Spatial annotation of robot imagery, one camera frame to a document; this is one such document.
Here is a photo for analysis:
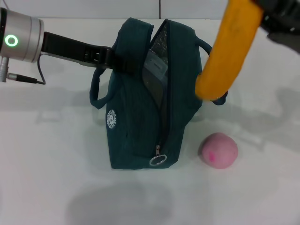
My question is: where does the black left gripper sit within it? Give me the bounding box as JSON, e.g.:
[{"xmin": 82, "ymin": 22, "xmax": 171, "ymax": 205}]
[{"xmin": 41, "ymin": 31, "xmax": 139, "ymax": 75}]

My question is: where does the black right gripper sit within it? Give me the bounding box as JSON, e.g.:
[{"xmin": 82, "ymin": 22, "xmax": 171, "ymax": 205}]
[{"xmin": 252, "ymin": 0, "xmax": 300, "ymax": 51}]

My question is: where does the clear plastic lunch box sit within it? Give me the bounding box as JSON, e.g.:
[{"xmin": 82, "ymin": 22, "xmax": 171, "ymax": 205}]
[{"xmin": 142, "ymin": 51, "xmax": 168, "ymax": 111}]

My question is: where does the yellow banana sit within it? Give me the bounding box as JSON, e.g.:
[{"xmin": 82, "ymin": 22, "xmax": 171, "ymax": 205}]
[{"xmin": 195, "ymin": 0, "xmax": 264, "ymax": 101}]

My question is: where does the dark teal insulated lunch bag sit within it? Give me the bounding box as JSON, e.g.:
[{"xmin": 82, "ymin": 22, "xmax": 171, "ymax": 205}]
[{"xmin": 89, "ymin": 17, "xmax": 228, "ymax": 170}]

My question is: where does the pink peach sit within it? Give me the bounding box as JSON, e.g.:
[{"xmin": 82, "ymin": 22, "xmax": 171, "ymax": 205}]
[{"xmin": 199, "ymin": 132, "xmax": 239, "ymax": 169}]

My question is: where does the left arm grey cable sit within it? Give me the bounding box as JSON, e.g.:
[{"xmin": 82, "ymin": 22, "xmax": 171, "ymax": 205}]
[{"xmin": 0, "ymin": 56, "xmax": 46, "ymax": 85}]

